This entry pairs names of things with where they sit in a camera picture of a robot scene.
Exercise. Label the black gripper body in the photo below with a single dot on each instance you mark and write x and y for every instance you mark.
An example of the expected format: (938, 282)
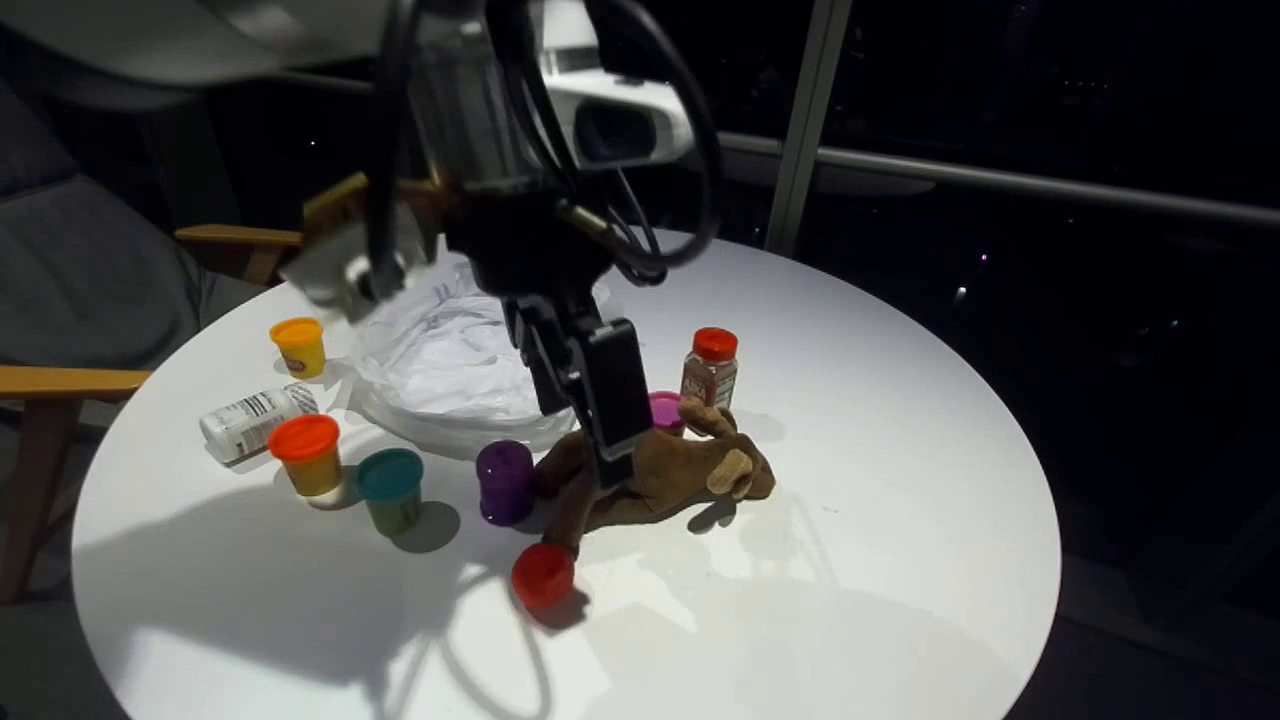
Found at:
(535, 243)

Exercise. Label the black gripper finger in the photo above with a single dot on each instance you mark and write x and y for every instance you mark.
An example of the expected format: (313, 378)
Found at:
(547, 353)
(616, 395)

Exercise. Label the pink lid dough tub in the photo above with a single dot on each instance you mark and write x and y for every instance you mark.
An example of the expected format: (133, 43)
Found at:
(667, 409)

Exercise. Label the red cap spice bottle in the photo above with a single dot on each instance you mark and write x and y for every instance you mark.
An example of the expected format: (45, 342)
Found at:
(709, 365)

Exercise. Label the brown plush moose toy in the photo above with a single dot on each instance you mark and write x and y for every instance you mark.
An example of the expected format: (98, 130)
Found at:
(683, 474)

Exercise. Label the purple lid dough tub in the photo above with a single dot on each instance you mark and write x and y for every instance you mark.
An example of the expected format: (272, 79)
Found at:
(504, 483)

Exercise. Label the red lid dough tub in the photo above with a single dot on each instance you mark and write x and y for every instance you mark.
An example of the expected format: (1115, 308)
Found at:
(547, 578)

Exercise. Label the teal lid dough tub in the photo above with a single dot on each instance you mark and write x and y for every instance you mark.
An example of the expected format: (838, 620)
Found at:
(388, 491)

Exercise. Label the orange toy fruit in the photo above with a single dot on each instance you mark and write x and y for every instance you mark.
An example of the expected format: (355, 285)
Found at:
(297, 344)

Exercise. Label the white pill bottle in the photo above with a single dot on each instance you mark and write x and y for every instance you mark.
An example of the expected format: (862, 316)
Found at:
(255, 421)

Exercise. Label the clear white plastic bag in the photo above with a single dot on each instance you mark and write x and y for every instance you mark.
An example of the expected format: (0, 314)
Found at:
(441, 353)

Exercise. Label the grey horizontal handrail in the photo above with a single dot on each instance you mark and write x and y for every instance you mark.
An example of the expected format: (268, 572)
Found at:
(1002, 180)

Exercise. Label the grey chair with wooden armrests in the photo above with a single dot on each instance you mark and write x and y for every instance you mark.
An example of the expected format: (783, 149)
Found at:
(82, 266)

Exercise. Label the light grey window post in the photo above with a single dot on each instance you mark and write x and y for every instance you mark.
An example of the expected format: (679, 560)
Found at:
(807, 120)

